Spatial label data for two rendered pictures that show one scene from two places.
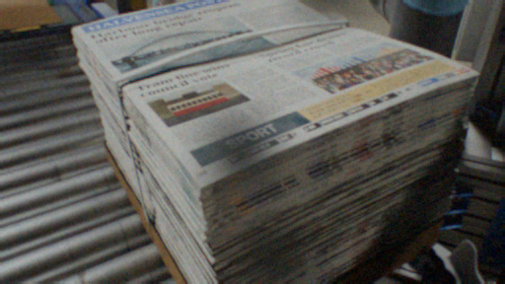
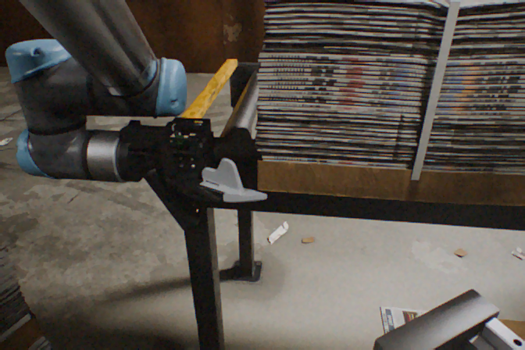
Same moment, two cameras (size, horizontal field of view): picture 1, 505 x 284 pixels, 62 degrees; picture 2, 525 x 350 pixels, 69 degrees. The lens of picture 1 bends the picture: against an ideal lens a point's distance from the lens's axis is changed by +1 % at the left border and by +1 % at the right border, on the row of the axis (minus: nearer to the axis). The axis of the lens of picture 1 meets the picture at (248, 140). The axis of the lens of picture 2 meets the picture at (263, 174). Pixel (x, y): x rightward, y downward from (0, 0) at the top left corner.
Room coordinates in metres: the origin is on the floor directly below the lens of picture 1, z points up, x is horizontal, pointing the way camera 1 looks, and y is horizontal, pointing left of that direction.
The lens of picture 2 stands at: (0.61, -0.54, 1.08)
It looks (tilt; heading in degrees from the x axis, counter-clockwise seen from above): 31 degrees down; 128
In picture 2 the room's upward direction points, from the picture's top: straight up
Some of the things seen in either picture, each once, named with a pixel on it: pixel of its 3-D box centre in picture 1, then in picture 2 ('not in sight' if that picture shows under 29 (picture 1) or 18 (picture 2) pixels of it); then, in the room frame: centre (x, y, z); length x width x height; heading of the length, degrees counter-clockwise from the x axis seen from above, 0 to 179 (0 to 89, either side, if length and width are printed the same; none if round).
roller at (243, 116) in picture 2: not in sight; (248, 105); (0.08, 0.09, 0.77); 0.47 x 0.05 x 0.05; 121
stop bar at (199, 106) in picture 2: not in sight; (213, 87); (0.00, 0.06, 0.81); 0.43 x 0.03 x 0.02; 121
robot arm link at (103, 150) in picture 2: not in sight; (117, 155); (0.14, -0.28, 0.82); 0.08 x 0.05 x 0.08; 121
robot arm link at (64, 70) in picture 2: not in sight; (59, 86); (0.09, -0.31, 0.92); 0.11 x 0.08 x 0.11; 35
